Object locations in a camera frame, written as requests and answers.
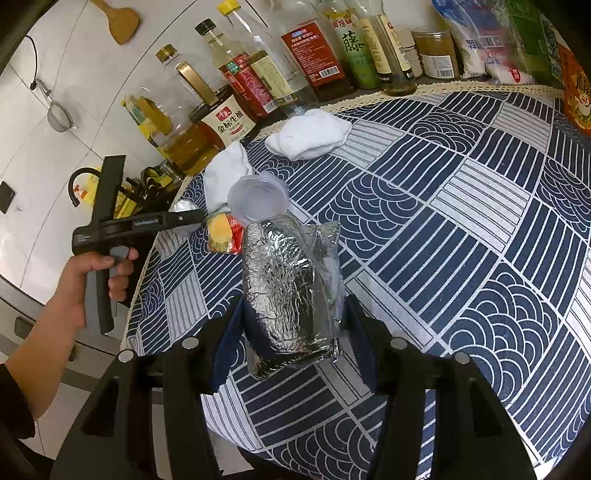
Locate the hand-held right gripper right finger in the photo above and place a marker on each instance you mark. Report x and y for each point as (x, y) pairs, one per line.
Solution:
(364, 344)

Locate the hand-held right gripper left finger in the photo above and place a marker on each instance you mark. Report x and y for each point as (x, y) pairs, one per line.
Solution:
(226, 355)

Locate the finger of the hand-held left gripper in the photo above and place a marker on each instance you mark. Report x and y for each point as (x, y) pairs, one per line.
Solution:
(184, 218)

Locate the snack wrapper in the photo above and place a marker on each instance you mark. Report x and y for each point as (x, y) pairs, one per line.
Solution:
(224, 233)

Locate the foil-wrapped food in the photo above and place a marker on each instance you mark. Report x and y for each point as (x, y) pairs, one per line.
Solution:
(281, 286)

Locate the person's left forearm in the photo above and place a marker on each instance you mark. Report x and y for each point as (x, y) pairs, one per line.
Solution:
(37, 360)

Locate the person's left hand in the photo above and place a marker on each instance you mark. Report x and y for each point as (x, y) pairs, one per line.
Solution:
(74, 286)

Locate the crumpled foil piece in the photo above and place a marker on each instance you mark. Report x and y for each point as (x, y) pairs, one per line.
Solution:
(184, 205)

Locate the black faucet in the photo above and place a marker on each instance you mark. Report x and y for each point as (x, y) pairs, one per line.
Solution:
(71, 184)

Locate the black and yellow cloth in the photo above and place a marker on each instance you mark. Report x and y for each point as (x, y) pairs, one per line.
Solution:
(157, 180)

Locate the white tissue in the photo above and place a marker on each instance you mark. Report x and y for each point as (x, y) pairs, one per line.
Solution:
(226, 175)

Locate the large cooking oil jug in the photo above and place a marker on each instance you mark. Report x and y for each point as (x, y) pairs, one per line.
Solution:
(191, 147)

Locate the clear plastic cup with foil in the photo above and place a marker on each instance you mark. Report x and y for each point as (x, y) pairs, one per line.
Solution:
(256, 201)

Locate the metal strainer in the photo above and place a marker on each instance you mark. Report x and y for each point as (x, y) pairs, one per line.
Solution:
(60, 115)

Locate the blue patterned tablecloth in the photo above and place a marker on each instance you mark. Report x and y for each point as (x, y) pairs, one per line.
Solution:
(438, 230)

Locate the white folded cloth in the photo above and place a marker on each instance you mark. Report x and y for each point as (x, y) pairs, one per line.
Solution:
(307, 134)

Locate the black-capped bottle with red label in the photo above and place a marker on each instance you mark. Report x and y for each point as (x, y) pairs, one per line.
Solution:
(240, 78)

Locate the clear bottle with yellow cap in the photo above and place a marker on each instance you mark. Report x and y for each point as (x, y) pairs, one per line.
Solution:
(272, 69)

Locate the wooden spatula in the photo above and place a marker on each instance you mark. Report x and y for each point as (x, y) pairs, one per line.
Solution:
(121, 23)

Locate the gold-capped bottle with red label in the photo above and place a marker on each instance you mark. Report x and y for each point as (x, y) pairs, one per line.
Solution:
(316, 53)

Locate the green-labelled oil bottle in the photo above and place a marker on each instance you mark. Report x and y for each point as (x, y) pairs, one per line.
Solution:
(353, 48)

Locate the slim yellow-capped oil bottle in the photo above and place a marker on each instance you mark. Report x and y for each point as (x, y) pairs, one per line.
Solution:
(392, 60)

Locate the small white spice bottle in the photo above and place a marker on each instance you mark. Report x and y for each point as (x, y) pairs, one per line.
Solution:
(407, 48)

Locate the small glass jar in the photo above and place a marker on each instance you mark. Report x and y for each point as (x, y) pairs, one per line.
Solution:
(436, 55)

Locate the white plastic bag of salt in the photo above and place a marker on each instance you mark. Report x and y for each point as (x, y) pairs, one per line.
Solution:
(480, 46)

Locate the orange drink cup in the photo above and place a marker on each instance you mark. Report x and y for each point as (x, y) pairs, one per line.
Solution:
(577, 92)

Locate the green packet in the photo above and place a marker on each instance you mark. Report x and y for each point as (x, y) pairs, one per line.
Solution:
(531, 27)

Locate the black wall switch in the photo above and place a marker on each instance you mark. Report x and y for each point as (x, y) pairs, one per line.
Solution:
(5, 197)

